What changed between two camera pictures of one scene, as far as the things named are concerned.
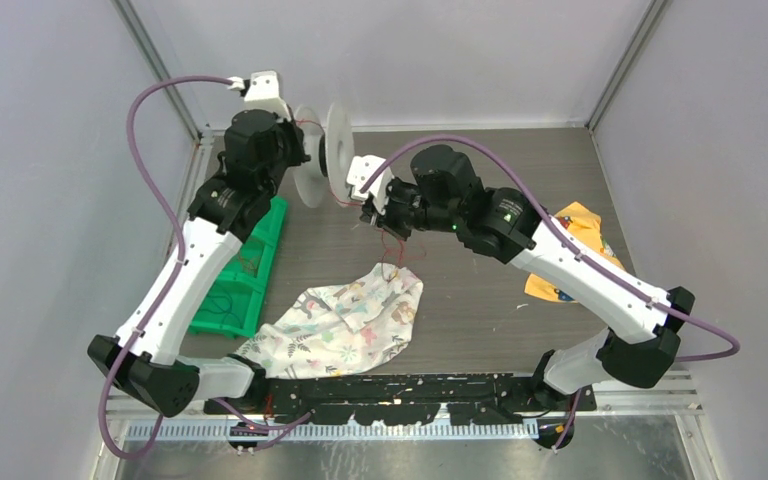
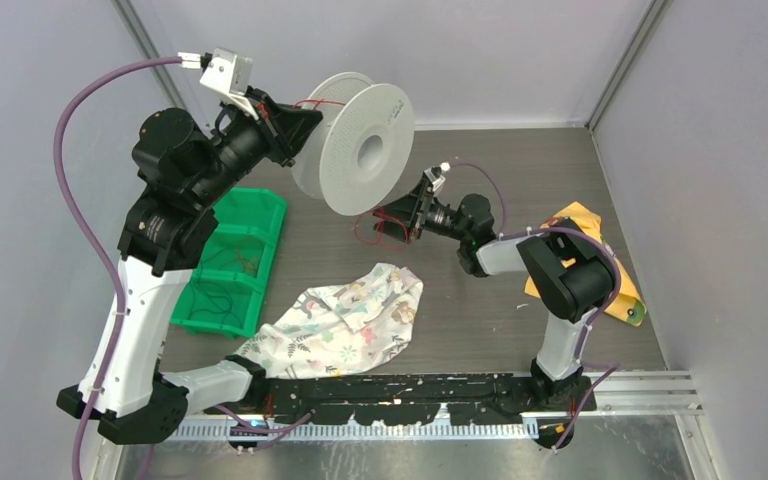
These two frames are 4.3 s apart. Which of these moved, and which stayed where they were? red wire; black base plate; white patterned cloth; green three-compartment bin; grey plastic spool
Moved: red wire; grey plastic spool
Stayed: black base plate; green three-compartment bin; white patterned cloth
